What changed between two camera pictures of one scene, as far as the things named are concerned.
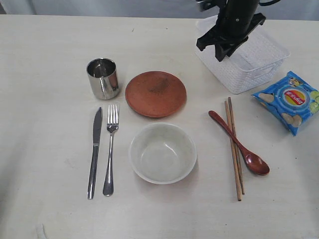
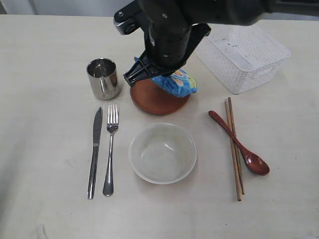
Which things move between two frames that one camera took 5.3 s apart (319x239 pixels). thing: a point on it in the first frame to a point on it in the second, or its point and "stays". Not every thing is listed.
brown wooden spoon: [254, 162] stays
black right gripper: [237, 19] to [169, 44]
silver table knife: [97, 136] stays
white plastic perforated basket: [257, 59] stays
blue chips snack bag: [294, 101] to [178, 83]
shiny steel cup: [103, 78] stays
